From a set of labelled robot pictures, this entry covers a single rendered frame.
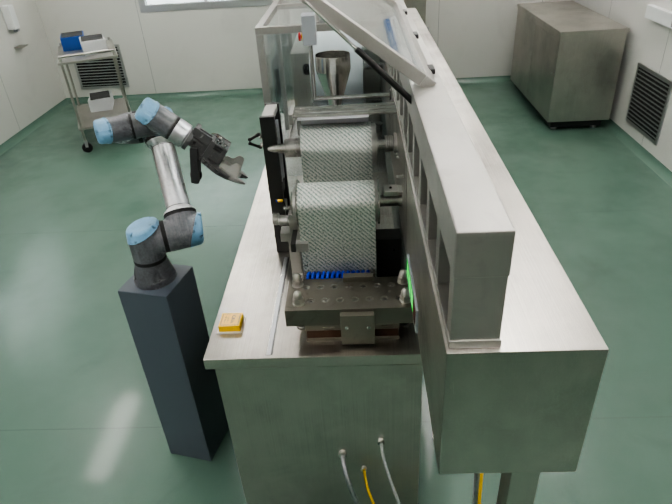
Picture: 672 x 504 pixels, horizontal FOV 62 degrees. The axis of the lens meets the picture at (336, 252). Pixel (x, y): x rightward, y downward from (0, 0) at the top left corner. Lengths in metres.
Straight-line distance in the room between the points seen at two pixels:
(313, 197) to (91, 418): 1.78
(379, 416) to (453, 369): 0.97
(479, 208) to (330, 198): 0.90
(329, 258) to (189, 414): 1.01
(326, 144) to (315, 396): 0.81
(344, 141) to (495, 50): 5.68
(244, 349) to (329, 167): 0.66
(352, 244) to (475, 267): 0.97
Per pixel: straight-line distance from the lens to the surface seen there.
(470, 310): 0.88
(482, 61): 7.45
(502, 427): 1.06
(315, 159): 1.89
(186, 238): 2.05
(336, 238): 1.75
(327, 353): 1.71
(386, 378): 1.76
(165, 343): 2.23
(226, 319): 1.86
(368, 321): 1.66
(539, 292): 1.06
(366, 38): 1.39
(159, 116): 1.71
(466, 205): 0.86
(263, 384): 1.80
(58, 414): 3.15
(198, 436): 2.57
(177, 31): 7.49
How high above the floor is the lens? 2.06
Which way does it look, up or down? 32 degrees down
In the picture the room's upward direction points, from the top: 4 degrees counter-clockwise
